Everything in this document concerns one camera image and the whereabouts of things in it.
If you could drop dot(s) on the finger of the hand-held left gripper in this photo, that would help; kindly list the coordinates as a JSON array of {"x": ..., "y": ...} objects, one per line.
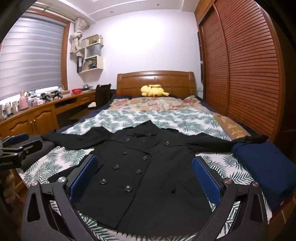
[
  {"x": 16, "y": 139},
  {"x": 27, "y": 148}
]

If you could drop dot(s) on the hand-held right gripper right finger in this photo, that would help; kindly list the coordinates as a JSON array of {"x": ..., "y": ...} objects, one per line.
[{"x": 205, "y": 180}]

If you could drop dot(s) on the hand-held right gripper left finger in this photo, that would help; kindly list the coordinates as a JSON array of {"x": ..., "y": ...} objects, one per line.
[{"x": 84, "y": 176}]

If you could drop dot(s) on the black buttoned coat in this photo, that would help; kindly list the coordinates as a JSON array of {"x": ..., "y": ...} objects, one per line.
[{"x": 148, "y": 176}]

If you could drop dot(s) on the dark grey cloth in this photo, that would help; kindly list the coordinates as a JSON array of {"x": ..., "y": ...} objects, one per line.
[{"x": 44, "y": 150}]

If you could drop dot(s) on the cluster of small bottles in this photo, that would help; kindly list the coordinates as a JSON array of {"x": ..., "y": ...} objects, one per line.
[{"x": 9, "y": 109}]

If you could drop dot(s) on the wooden desk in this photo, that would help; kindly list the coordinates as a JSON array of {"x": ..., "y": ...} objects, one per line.
[{"x": 41, "y": 118}]

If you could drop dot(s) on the pink bottle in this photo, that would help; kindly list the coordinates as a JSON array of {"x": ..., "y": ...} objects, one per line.
[{"x": 23, "y": 100}]

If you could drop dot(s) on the black desk gadgets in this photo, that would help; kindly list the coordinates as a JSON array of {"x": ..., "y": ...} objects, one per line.
[{"x": 52, "y": 95}]

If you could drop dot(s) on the orange patterned blanket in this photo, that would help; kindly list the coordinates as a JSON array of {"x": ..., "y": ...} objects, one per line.
[{"x": 233, "y": 128}]

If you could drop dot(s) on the folded navy blue cloth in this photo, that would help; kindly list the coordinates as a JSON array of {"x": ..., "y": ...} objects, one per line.
[{"x": 268, "y": 169}]

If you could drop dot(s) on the leaf print blanket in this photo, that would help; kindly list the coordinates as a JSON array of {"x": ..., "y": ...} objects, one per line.
[{"x": 120, "y": 119}]

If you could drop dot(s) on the red basket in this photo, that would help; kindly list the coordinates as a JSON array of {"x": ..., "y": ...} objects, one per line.
[{"x": 77, "y": 91}]

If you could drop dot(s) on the grey window blind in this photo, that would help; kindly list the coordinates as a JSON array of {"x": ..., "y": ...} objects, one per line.
[{"x": 32, "y": 58}]

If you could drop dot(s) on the dark wooden chair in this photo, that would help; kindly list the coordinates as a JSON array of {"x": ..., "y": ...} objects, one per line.
[{"x": 103, "y": 95}]

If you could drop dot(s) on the wooden bed footboard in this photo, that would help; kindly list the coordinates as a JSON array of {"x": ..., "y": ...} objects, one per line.
[{"x": 284, "y": 213}]

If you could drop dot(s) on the floral quilt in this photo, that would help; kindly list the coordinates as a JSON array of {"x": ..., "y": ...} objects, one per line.
[{"x": 148, "y": 103}]

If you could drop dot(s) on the yellow plush toy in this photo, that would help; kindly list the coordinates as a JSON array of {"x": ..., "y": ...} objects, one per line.
[{"x": 153, "y": 90}]

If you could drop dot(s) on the wooden bed headboard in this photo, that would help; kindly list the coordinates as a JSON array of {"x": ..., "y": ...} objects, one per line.
[{"x": 175, "y": 81}]

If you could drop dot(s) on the wooden slatted wardrobe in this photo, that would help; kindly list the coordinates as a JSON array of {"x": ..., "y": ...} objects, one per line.
[{"x": 245, "y": 69}]

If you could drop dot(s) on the tied beige curtain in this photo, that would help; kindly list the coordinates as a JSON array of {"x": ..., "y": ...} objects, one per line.
[{"x": 77, "y": 37}]

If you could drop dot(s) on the twisted wooden post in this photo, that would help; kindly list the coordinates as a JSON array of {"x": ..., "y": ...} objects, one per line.
[{"x": 10, "y": 187}]

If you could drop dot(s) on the white wall shelf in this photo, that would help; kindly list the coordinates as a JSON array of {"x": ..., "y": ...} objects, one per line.
[{"x": 91, "y": 54}]

